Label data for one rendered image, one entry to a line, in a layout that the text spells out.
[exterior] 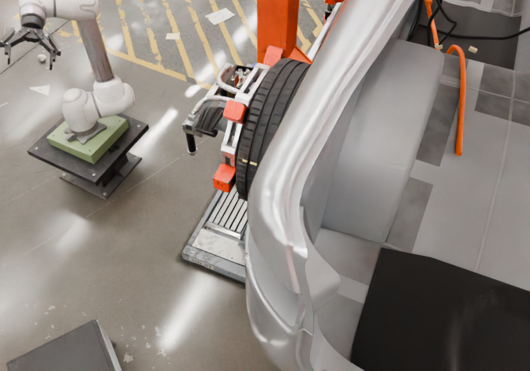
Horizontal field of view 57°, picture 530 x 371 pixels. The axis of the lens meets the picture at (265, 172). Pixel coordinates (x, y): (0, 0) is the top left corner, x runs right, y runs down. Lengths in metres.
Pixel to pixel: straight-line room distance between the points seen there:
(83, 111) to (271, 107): 1.29
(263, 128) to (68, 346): 1.26
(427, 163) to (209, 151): 1.68
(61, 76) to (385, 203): 2.90
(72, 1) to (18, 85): 2.01
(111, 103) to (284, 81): 1.22
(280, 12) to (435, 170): 1.02
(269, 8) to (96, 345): 1.69
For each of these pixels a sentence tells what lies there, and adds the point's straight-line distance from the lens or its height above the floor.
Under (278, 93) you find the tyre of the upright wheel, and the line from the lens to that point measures 1.91.
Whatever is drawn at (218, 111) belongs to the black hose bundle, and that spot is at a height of 1.04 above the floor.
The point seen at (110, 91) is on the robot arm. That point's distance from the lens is 2.84.
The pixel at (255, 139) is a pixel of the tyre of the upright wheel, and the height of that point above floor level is 1.06.
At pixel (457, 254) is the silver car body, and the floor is 0.91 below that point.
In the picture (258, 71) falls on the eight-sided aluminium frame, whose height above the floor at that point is 1.11.
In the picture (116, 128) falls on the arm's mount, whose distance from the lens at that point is 3.00.
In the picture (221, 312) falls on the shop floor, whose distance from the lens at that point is 2.67.
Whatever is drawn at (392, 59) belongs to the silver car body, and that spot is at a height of 1.36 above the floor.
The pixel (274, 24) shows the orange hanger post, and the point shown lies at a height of 1.06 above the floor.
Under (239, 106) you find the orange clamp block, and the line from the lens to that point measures 1.88.
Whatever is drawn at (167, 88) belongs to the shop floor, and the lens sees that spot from 3.73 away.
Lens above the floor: 2.47
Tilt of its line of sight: 52 degrees down
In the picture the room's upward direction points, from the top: 1 degrees clockwise
